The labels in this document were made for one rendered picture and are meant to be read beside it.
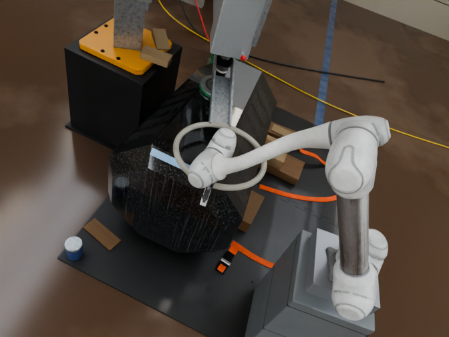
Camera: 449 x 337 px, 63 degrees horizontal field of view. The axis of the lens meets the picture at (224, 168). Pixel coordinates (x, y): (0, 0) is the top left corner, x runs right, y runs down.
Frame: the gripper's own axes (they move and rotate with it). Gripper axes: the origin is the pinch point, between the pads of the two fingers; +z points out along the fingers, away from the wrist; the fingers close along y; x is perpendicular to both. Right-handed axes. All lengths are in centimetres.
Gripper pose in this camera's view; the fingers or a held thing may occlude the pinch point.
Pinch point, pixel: (205, 197)
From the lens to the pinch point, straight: 176.0
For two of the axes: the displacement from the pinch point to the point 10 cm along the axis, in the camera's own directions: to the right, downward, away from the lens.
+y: 2.0, -6.5, 7.3
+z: -2.5, 6.9, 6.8
